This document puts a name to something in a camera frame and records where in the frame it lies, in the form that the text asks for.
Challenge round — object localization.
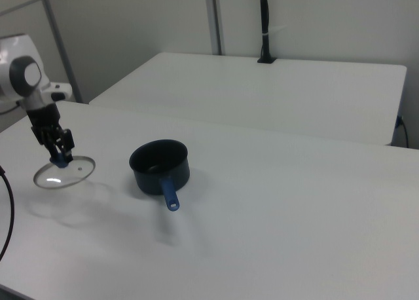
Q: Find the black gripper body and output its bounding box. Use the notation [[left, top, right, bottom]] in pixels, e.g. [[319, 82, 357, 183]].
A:
[[26, 103, 64, 141]]

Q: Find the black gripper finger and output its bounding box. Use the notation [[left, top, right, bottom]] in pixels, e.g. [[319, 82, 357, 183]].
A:
[[61, 128, 76, 159], [31, 125, 60, 162]]

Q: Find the glass lid with blue knob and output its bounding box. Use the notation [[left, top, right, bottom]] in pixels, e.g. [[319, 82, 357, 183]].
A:
[[33, 153, 97, 190]]

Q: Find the dark blue saucepan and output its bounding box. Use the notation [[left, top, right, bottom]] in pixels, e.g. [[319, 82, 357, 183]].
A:
[[128, 139, 191, 213]]

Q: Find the thick dark cable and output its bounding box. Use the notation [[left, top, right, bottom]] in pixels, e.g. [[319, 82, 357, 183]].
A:
[[0, 164, 16, 260]]

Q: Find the grey partition frame post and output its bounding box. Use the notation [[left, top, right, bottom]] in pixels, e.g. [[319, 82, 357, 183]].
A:
[[205, 0, 227, 56]]

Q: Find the black camera stand pole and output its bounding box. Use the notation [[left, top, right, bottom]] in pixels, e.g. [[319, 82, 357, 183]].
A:
[[257, 0, 278, 65]]

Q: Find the thin black cable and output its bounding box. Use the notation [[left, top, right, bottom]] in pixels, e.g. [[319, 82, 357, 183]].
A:
[[396, 115, 410, 148]]

